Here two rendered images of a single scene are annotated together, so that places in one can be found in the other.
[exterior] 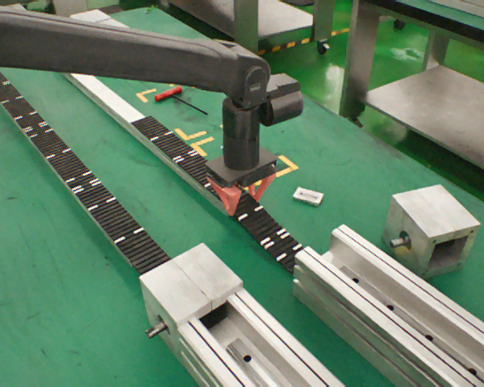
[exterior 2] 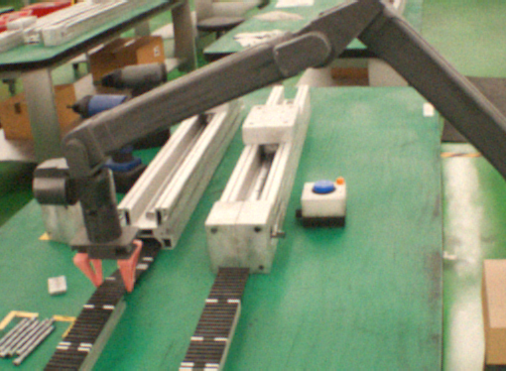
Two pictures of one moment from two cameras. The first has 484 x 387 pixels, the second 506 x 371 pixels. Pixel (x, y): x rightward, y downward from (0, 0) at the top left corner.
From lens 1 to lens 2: 1.42 m
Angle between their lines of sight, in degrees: 103
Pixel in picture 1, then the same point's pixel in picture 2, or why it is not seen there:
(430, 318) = (158, 183)
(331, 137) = not seen: outside the picture
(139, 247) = (226, 290)
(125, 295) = (266, 294)
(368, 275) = (144, 205)
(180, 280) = (245, 213)
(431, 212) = not seen: hidden behind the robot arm
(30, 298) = (335, 322)
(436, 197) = not seen: hidden behind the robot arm
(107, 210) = (212, 329)
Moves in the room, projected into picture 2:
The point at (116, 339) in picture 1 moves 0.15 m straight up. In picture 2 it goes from (299, 274) to (293, 191)
